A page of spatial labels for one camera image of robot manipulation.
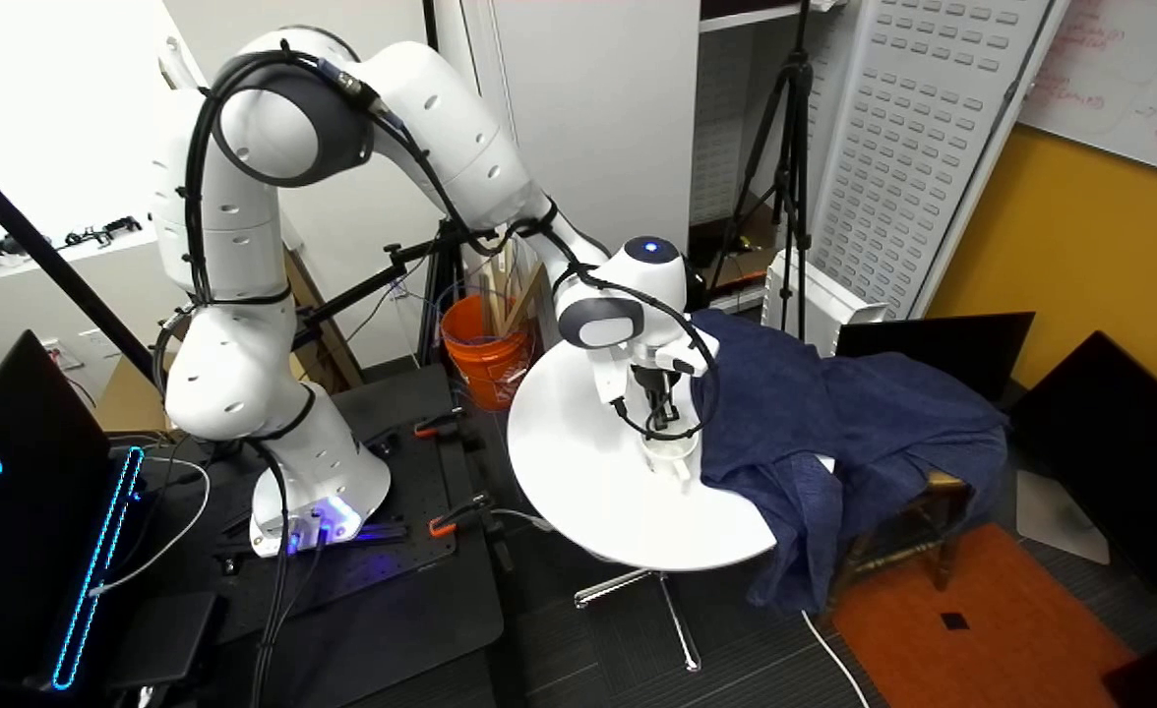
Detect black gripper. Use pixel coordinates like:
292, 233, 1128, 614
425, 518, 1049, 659
631, 368, 687, 445

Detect dark blue cloth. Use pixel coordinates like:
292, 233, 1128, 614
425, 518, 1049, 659
678, 309, 1016, 623

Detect orange bucket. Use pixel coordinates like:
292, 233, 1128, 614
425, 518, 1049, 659
437, 293, 540, 415

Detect wooden sticks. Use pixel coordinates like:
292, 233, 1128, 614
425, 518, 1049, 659
471, 233, 546, 340

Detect wooden stool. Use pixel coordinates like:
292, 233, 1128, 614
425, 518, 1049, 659
837, 466, 985, 596

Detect black flat board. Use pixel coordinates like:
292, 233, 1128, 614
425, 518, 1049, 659
834, 309, 1040, 404

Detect white cabinet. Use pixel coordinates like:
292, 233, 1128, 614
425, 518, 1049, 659
456, 0, 707, 267

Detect black mounting rod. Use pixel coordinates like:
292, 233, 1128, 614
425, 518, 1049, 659
294, 233, 476, 332

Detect black tripod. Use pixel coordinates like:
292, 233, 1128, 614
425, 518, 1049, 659
712, 0, 830, 347

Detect black robot workbench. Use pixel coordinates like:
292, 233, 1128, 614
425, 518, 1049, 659
201, 357, 532, 708

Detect white perforated panel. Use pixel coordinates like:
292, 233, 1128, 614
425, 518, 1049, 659
808, 0, 1068, 323

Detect pale floor sheet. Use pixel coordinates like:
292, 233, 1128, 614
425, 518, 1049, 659
1010, 466, 1097, 535

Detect large black leaning panel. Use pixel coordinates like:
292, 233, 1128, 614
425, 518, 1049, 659
1003, 326, 1157, 590

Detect black diagonal pole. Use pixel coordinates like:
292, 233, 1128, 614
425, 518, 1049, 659
0, 136, 166, 386

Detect white counter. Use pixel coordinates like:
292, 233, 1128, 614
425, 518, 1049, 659
0, 214, 168, 416

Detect black computer with blue light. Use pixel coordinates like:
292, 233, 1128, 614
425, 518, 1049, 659
0, 326, 153, 698

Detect metal table pedestal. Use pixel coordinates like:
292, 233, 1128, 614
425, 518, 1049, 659
572, 562, 707, 678

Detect orange handled clamp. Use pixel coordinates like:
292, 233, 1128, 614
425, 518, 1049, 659
420, 493, 490, 543
404, 404, 471, 448

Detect white floor cable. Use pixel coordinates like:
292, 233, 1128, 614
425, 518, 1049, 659
793, 606, 876, 708

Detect black cable on robot arm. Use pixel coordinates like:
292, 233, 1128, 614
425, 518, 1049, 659
181, 42, 725, 445

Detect wall whiteboard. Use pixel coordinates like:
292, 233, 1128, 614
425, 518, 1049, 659
1016, 0, 1157, 191

